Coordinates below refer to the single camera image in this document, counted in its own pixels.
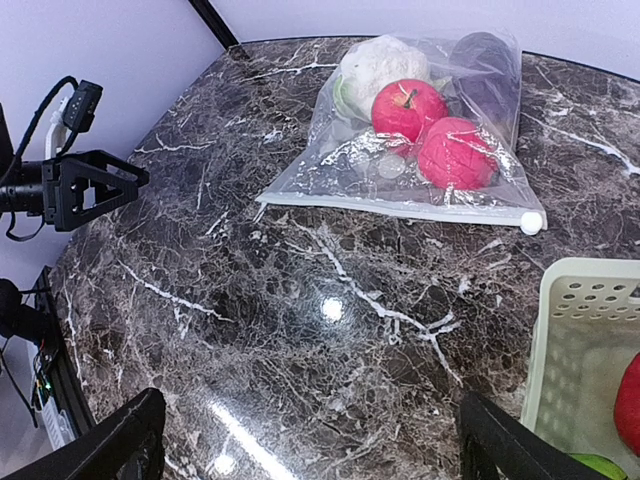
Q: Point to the pale green plastic basket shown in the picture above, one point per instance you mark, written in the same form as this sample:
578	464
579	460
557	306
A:
585	336

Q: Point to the red fake round fruit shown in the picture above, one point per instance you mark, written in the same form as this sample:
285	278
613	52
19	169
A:
453	154

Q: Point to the purple fake eggplant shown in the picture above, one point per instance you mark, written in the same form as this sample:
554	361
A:
487	80

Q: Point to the red fake apple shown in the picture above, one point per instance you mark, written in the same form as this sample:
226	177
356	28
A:
407	107

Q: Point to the black front rail with electronics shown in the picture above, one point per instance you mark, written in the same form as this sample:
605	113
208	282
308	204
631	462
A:
57	394

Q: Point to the black corner frame post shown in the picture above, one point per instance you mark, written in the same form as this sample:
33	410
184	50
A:
215	23

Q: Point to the clear zip top bag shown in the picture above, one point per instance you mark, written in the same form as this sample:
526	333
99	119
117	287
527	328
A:
347	165

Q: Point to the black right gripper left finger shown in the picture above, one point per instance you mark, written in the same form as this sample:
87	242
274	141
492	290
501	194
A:
128	444

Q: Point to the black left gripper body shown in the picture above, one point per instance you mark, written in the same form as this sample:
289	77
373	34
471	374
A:
34	190

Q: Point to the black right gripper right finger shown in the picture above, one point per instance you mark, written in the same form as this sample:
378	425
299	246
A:
493	444

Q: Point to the red fake fruit in basket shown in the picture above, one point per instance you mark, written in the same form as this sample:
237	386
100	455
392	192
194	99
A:
626	407

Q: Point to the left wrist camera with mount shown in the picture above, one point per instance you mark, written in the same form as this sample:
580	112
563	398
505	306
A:
73	117

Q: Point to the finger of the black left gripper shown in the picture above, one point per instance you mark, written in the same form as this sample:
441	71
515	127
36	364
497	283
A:
90	184

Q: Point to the green fake vegetable in basket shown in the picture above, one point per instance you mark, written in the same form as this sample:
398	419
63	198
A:
601	464

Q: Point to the white fake cauliflower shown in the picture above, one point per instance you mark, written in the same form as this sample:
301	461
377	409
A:
370	66

